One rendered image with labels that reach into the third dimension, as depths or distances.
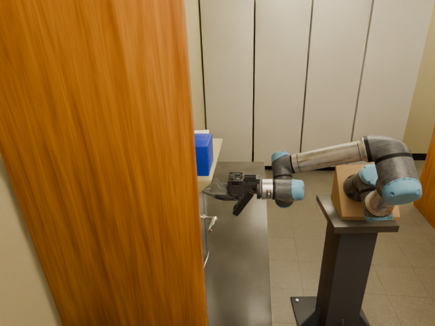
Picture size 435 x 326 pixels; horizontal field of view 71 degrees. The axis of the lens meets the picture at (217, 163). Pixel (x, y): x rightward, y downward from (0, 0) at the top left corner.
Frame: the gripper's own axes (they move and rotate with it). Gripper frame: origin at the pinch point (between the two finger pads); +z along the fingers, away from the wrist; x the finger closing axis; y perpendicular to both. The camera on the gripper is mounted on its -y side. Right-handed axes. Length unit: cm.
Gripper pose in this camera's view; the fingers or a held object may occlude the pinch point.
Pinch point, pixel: (206, 192)
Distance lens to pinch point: 116.5
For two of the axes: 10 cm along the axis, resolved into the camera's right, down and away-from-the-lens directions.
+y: -0.4, -9.1, -4.2
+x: -1.2, 4.2, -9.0
